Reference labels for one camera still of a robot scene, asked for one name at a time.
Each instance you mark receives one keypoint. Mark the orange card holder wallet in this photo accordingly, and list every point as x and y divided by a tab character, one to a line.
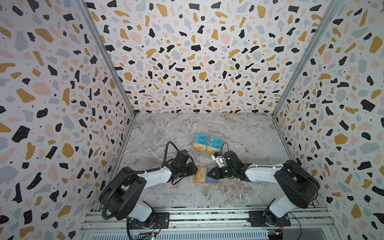
209	180

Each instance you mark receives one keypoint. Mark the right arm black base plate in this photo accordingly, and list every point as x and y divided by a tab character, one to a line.
262	219

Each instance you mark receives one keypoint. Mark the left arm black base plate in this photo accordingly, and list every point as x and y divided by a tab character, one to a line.
155	221

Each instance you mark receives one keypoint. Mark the teal card back right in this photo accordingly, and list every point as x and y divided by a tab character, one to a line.
212	138

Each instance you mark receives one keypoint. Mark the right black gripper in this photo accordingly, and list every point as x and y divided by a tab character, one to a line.
219	171

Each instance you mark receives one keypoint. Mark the gold card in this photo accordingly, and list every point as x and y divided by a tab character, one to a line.
201	175
212	150
199	147

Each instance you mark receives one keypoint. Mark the aluminium corner post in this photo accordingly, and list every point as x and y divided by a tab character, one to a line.
317	37
87	17

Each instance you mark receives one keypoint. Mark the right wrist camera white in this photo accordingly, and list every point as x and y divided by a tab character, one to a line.
217	157

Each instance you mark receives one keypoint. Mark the right aluminium corner post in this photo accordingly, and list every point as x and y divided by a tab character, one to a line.
317	37

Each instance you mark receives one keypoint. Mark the left aluminium corner post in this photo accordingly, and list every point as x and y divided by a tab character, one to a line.
87	17

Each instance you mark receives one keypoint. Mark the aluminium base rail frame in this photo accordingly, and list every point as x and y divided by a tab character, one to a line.
215	223

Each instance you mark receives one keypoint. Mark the teal card back left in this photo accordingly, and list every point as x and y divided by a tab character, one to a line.
201	137

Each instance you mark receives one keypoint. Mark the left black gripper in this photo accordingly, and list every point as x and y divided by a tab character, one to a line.
193	169

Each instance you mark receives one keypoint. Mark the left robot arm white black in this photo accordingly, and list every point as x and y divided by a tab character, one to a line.
120	199

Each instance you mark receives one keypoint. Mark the teal card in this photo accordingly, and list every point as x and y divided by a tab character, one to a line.
201	137
215	145
203	142
212	138

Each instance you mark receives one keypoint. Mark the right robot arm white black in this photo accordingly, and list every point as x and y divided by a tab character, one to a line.
299	187

